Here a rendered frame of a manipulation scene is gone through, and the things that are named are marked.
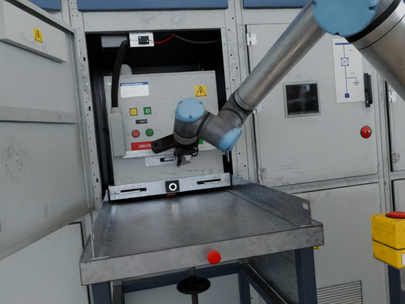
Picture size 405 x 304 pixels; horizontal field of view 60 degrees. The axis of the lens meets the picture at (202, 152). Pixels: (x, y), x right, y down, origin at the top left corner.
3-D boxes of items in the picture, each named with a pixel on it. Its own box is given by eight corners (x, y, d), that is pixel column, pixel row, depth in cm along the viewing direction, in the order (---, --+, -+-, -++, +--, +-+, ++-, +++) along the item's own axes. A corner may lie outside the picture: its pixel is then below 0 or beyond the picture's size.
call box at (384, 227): (432, 264, 74) (429, 216, 73) (399, 271, 72) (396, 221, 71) (402, 252, 82) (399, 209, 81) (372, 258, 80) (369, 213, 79)
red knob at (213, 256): (222, 264, 84) (221, 251, 83) (209, 266, 83) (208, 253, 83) (217, 258, 88) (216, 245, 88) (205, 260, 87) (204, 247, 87)
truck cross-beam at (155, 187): (231, 185, 162) (229, 172, 162) (110, 200, 151) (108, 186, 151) (228, 184, 167) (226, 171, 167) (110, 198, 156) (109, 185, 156)
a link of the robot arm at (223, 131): (248, 119, 114) (215, 102, 115) (234, 143, 107) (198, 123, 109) (240, 137, 121) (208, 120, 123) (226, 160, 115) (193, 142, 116)
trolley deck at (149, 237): (324, 245, 94) (323, 222, 94) (81, 286, 81) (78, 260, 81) (243, 201, 160) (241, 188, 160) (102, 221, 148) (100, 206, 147)
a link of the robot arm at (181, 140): (175, 140, 119) (171, 116, 123) (175, 146, 123) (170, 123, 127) (201, 137, 121) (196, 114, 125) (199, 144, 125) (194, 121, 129)
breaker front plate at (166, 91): (224, 176, 162) (214, 71, 159) (116, 189, 152) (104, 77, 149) (223, 176, 163) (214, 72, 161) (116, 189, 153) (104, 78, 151)
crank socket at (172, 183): (180, 191, 155) (179, 180, 154) (166, 193, 154) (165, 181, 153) (179, 190, 157) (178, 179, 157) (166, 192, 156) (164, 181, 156)
